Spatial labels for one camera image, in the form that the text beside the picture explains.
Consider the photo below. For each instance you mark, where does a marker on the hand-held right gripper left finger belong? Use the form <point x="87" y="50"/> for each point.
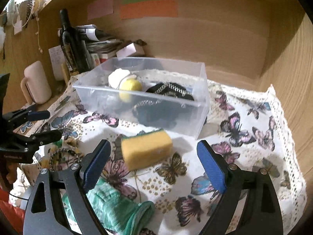
<point x="96" y="166"/>

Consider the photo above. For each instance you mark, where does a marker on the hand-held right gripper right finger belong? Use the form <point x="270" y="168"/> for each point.
<point x="212" y="166"/>

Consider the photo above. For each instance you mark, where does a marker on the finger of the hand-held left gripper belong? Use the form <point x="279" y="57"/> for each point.
<point x="49" y="135"/>
<point x="39" y="115"/>

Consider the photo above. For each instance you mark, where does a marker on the yellow sponge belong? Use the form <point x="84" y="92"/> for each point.
<point x="144" y="151"/>

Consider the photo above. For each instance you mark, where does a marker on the clear plastic storage box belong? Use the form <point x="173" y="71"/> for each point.
<point x="110" y="95"/>

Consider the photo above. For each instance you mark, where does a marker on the yellow soft ball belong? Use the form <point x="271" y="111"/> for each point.
<point x="130" y="88"/>

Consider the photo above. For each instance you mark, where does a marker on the person's left hand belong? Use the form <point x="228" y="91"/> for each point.
<point x="11" y="175"/>

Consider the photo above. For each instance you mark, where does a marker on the pink mug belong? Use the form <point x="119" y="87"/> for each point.
<point x="36" y="83"/>

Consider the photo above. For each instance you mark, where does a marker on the butterfly print tablecloth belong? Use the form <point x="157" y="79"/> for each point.
<point x="244" y="176"/>

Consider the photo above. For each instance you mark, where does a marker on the green knit glove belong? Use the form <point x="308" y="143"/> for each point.
<point x="110" y="205"/>

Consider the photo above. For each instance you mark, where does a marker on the small yellow object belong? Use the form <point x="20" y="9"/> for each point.
<point x="65" y="73"/>

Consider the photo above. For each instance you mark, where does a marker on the white note paper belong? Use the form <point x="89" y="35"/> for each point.
<point x="55" y="58"/>

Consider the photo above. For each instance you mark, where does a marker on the red clothing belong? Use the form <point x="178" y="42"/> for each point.
<point x="9" y="210"/>

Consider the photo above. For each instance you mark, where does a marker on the white rolled sock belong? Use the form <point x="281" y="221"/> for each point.
<point x="117" y="78"/>

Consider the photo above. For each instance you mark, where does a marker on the stack of books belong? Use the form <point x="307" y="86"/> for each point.
<point x="102" y="47"/>

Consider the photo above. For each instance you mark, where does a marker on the dark wine bottle white label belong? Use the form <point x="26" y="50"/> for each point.
<point x="91" y="33"/>

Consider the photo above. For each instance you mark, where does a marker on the white paper card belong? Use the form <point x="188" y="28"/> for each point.
<point x="126" y="50"/>

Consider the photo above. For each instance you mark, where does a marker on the pink sticky note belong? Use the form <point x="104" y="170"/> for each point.
<point x="100" y="7"/>

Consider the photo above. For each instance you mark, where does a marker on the orange sticky note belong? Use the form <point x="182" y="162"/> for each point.
<point x="149" y="9"/>

